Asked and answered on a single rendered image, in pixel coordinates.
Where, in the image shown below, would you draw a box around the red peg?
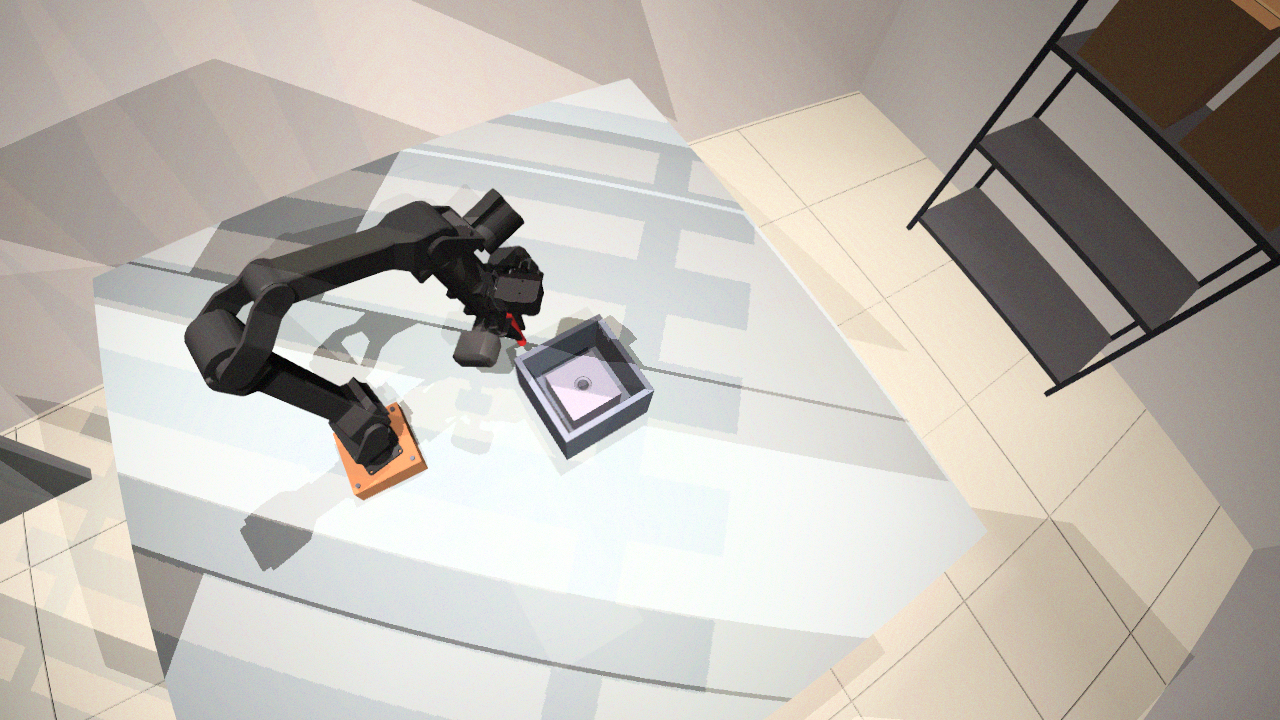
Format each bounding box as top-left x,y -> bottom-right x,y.
506,313 -> 527,346

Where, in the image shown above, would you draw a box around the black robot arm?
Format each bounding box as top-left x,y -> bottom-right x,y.
184,190 -> 544,477

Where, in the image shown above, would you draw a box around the white square plate with hole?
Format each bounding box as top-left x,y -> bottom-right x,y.
545,351 -> 622,430

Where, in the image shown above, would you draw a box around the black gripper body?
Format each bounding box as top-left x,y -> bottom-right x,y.
445,245 -> 531,366

